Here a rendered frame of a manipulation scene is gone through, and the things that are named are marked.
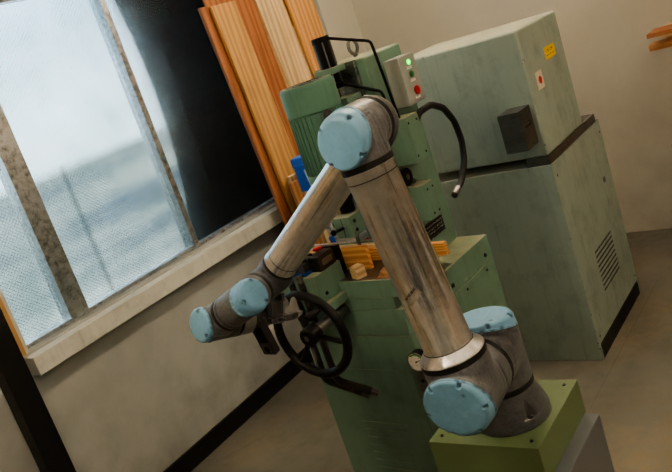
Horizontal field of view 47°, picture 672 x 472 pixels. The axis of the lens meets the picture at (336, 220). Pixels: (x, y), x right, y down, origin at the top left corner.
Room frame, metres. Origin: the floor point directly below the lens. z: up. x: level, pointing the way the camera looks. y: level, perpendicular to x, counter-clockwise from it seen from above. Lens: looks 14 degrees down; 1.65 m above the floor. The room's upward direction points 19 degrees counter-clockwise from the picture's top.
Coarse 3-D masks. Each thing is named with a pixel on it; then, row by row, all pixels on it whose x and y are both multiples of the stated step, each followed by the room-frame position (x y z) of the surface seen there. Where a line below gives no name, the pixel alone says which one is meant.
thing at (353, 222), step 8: (344, 216) 2.41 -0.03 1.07; (352, 216) 2.40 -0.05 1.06; (360, 216) 2.43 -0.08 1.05; (336, 224) 2.42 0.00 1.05; (344, 224) 2.40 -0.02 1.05; (352, 224) 2.39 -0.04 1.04; (360, 224) 2.42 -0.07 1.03; (344, 232) 2.41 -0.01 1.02; (352, 232) 2.38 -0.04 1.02; (360, 232) 2.41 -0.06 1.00
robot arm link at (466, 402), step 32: (320, 128) 1.57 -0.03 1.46; (352, 128) 1.51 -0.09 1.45; (384, 128) 1.58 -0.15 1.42; (352, 160) 1.52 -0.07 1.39; (384, 160) 1.53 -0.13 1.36; (352, 192) 1.56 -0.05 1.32; (384, 192) 1.52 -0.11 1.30; (384, 224) 1.52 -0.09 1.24; (416, 224) 1.53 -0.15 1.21; (384, 256) 1.54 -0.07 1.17; (416, 256) 1.52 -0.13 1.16; (416, 288) 1.51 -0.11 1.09; (448, 288) 1.53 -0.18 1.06; (416, 320) 1.53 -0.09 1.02; (448, 320) 1.51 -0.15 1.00; (448, 352) 1.50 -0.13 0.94; (480, 352) 1.50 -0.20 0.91; (448, 384) 1.47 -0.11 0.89; (480, 384) 1.47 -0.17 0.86; (448, 416) 1.49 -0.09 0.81; (480, 416) 1.45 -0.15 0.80
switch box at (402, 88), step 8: (400, 56) 2.56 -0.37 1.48; (408, 56) 2.58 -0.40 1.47; (384, 64) 2.57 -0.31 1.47; (392, 64) 2.55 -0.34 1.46; (400, 64) 2.53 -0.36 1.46; (392, 72) 2.55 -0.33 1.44; (400, 72) 2.53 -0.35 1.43; (408, 72) 2.56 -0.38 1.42; (416, 72) 2.59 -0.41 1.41; (392, 80) 2.56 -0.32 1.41; (400, 80) 2.54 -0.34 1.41; (408, 80) 2.55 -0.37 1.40; (416, 80) 2.58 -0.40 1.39; (392, 88) 2.57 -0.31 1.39; (400, 88) 2.54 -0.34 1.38; (408, 88) 2.54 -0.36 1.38; (400, 96) 2.55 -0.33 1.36; (408, 96) 2.53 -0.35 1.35; (424, 96) 2.59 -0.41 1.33; (400, 104) 2.56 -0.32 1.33; (408, 104) 2.54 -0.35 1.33
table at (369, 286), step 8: (376, 264) 2.36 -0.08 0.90; (344, 272) 2.39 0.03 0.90; (368, 272) 2.31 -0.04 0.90; (376, 272) 2.28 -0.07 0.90; (344, 280) 2.31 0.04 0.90; (352, 280) 2.28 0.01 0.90; (360, 280) 2.26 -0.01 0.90; (368, 280) 2.23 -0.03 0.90; (376, 280) 2.21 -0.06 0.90; (384, 280) 2.19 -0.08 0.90; (344, 288) 2.30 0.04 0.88; (352, 288) 2.28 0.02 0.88; (360, 288) 2.26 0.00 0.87; (368, 288) 2.24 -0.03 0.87; (376, 288) 2.22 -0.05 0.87; (384, 288) 2.20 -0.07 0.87; (392, 288) 2.18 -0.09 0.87; (336, 296) 2.28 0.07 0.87; (344, 296) 2.29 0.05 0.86; (352, 296) 2.29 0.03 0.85; (360, 296) 2.27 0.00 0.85; (368, 296) 2.25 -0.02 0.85; (376, 296) 2.23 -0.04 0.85; (384, 296) 2.21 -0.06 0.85; (392, 296) 2.19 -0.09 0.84; (336, 304) 2.25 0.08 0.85; (320, 312) 2.26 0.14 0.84
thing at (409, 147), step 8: (416, 112) 2.51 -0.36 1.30; (400, 120) 2.45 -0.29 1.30; (408, 120) 2.46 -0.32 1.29; (416, 120) 2.49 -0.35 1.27; (400, 128) 2.45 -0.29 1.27; (408, 128) 2.45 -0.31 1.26; (416, 128) 2.48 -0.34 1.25; (400, 136) 2.46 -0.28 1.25; (408, 136) 2.44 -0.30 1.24; (416, 136) 2.47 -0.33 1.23; (400, 144) 2.47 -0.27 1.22; (408, 144) 2.45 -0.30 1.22; (416, 144) 2.46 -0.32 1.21; (424, 144) 2.49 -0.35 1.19; (400, 152) 2.47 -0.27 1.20; (408, 152) 2.45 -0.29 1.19; (416, 152) 2.45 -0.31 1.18; (424, 152) 2.48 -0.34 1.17; (400, 160) 2.48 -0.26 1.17; (408, 160) 2.46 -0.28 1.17; (416, 160) 2.45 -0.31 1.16
